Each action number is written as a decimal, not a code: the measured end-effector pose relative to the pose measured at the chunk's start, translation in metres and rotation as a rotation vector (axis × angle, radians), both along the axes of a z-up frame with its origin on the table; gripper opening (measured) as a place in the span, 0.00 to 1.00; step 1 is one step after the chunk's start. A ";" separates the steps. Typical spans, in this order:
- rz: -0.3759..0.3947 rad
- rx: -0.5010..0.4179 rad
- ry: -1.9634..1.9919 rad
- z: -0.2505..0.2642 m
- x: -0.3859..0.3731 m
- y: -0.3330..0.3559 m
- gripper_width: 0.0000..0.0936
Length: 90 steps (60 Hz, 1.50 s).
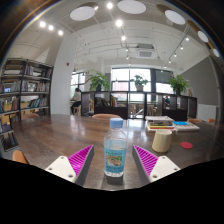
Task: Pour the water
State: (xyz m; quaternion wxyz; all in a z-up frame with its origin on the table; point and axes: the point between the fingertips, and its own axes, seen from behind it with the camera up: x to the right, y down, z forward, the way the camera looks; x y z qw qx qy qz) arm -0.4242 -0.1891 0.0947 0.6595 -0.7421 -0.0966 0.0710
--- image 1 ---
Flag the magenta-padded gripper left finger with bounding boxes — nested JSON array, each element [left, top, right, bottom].
[[44, 144, 95, 187]]

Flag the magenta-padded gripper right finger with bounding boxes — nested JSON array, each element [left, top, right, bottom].
[[131, 144, 181, 186]]

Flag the clear water bottle blue cap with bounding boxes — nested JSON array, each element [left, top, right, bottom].
[[103, 117, 128, 178]]

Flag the cream ceramic mug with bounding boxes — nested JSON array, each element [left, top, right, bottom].
[[151, 129, 173, 154]]

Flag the flat round red coaster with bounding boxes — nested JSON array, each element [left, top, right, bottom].
[[179, 141, 194, 150]]

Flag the stack of books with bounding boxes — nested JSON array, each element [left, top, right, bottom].
[[145, 115, 176, 132]]

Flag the low black shelf unit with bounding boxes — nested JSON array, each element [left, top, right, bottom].
[[80, 90, 198, 122]]

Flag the leafy potted plant dark pot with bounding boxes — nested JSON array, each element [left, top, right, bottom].
[[167, 75, 190, 96]]

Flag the tall dark bookshelf unit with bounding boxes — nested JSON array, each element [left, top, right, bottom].
[[0, 57, 54, 153]]

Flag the potted plant white pot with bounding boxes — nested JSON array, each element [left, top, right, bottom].
[[129, 74, 149, 92]]

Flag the bushy potted plant dark pot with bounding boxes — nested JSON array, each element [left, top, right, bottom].
[[85, 70, 111, 92]]

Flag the ceiling air conditioner unit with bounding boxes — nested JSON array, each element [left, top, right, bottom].
[[135, 48, 156, 60]]

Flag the ceiling lights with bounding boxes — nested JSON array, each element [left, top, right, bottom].
[[38, 0, 221, 64]]

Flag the white wall radiator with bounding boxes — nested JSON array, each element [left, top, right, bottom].
[[196, 103, 218, 123]]

